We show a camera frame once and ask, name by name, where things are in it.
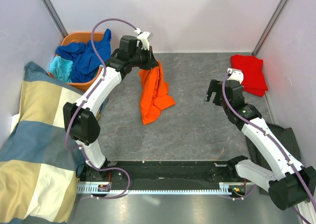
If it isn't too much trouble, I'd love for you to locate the blue t shirt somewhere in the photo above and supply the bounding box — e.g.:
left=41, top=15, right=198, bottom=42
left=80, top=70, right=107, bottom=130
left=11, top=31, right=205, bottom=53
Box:
left=55, top=29, right=112, bottom=83

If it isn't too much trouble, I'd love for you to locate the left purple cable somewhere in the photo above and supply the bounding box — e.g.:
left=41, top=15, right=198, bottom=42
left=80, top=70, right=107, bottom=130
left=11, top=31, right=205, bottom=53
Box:
left=64, top=18, right=139, bottom=200

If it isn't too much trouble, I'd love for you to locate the orange plastic basket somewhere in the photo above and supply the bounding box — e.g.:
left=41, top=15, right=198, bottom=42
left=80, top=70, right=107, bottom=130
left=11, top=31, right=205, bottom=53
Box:
left=49, top=41, right=102, bottom=91

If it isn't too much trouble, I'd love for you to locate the aluminium frame post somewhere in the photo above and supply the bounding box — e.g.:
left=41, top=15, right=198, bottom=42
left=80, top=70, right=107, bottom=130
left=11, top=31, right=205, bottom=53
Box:
left=251, top=0, right=290, bottom=56
left=41, top=0, right=68, bottom=38

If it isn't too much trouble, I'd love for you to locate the purple cable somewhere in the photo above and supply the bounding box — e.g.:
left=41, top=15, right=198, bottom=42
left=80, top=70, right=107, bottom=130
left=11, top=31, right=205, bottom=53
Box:
left=222, top=70, right=316, bottom=224
left=64, top=18, right=139, bottom=200

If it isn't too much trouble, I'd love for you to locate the teal t shirt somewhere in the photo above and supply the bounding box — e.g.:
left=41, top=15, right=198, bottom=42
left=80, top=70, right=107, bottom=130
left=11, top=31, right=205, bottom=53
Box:
left=48, top=56, right=73, bottom=83

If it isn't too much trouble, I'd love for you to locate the white slotted cable duct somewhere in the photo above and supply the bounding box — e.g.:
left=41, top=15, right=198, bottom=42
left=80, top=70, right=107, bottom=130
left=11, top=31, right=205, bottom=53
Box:
left=77, top=182, right=241, bottom=195

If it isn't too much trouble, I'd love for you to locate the left aluminium frame post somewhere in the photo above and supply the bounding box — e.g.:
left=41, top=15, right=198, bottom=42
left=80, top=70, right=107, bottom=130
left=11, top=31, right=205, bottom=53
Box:
left=41, top=0, right=68, bottom=38

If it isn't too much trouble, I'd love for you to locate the orange t shirt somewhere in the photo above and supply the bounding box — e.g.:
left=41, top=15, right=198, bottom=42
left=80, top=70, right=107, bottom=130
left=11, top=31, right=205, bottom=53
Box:
left=139, top=62, right=176, bottom=125

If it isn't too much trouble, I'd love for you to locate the blue beige checked pillow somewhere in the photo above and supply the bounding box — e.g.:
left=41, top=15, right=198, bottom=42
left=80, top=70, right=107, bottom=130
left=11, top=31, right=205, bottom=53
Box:
left=0, top=61, right=109, bottom=224

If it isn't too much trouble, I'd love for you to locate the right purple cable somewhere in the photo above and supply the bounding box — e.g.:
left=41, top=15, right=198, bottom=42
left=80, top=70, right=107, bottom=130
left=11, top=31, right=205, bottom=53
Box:
left=222, top=70, right=316, bottom=224

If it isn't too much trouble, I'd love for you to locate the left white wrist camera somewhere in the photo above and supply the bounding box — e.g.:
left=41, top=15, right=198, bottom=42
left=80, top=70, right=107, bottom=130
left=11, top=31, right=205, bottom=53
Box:
left=134, top=28, right=153, bottom=50

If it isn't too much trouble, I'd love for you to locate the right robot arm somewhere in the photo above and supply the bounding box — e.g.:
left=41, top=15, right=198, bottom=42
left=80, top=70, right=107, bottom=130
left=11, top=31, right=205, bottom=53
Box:
left=204, top=79, right=316, bottom=210

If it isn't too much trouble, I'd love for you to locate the right aluminium frame post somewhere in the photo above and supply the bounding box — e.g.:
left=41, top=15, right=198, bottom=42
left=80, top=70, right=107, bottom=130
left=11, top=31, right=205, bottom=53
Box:
left=251, top=0, right=290, bottom=56

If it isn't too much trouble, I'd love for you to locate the dark striped cloth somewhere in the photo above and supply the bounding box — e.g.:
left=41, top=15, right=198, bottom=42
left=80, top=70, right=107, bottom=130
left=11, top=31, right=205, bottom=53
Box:
left=237, top=118, right=305, bottom=198

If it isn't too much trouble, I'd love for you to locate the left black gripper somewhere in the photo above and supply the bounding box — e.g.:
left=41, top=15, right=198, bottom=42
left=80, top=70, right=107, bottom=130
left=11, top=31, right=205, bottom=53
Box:
left=130, top=45, right=159, bottom=71

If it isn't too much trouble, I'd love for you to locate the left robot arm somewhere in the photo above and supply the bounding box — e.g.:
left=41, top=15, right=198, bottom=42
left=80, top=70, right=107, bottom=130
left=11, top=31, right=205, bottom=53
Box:
left=63, top=32, right=158, bottom=181

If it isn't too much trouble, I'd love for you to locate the folded red t shirt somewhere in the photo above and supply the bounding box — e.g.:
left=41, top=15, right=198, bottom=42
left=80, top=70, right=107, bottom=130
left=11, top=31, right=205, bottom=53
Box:
left=231, top=54, right=269, bottom=97

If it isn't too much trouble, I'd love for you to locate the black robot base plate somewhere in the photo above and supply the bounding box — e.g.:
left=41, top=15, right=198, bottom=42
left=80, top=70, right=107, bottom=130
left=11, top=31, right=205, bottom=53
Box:
left=76, top=161, right=254, bottom=192

